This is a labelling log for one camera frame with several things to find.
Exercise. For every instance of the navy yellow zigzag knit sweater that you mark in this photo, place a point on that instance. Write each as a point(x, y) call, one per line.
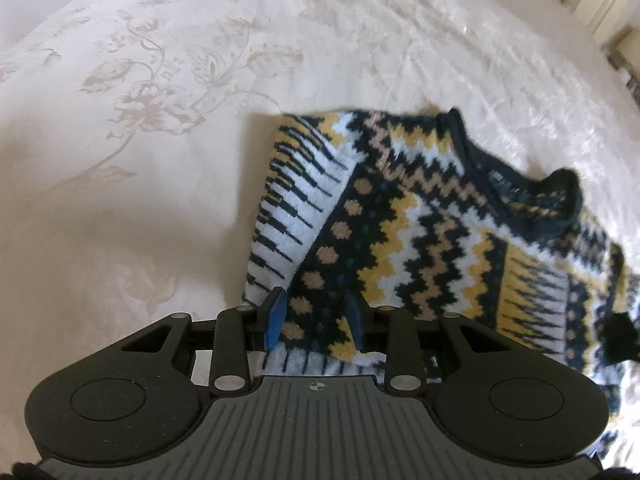
point(425, 220)

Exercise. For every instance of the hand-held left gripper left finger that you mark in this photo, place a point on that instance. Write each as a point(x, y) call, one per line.
point(275, 316)

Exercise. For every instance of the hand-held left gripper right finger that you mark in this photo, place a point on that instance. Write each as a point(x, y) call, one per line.
point(354, 321)

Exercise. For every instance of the cream floral bedspread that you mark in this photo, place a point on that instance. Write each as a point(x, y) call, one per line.
point(150, 185)

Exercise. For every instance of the cream bedside table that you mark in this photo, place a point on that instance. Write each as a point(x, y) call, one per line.
point(628, 55)

